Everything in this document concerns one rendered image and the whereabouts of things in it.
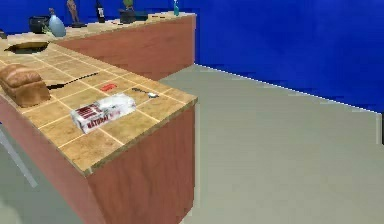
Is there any brown bread loaf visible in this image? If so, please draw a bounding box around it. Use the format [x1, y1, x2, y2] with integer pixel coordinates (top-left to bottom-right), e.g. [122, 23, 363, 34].
[0, 63, 52, 109]

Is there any brown tiled kitchen counter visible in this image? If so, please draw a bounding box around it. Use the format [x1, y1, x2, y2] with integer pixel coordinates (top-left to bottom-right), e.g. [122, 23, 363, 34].
[0, 11, 199, 224]

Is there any black kitchen knife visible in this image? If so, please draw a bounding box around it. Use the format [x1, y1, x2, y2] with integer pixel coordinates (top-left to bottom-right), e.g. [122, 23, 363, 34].
[46, 72, 100, 91]

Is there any dark wine bottle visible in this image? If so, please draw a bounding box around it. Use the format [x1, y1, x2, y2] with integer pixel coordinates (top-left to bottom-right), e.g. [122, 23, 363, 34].
[95, 0, 106, 24]

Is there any dark sink basin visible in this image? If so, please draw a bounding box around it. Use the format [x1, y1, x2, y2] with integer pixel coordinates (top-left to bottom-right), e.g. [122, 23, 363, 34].
[4, 41, 50, 55]

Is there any small red flat card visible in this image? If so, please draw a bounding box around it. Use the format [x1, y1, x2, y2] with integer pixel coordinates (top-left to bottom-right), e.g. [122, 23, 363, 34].
[99, 83, 118, 93]

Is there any silver spoon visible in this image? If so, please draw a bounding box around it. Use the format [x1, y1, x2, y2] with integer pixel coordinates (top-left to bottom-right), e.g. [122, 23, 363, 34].
[131, 87, 160, 99]

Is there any brown statue on black base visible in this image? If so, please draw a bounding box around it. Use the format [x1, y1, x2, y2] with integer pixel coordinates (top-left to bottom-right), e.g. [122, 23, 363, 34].
[66, 0, 88, 29]

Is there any white red printed box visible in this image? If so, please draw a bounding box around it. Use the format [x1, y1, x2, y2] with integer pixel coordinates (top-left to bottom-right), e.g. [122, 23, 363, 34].
[69, 92, 137, 135]

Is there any pale blue vase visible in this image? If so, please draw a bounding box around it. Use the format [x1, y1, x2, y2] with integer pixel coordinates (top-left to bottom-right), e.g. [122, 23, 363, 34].
[48, 7, 67, 38]

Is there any black pot with green plant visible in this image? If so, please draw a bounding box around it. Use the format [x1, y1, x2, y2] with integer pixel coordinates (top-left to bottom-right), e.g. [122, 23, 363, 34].
[118, 0, 137, 25]

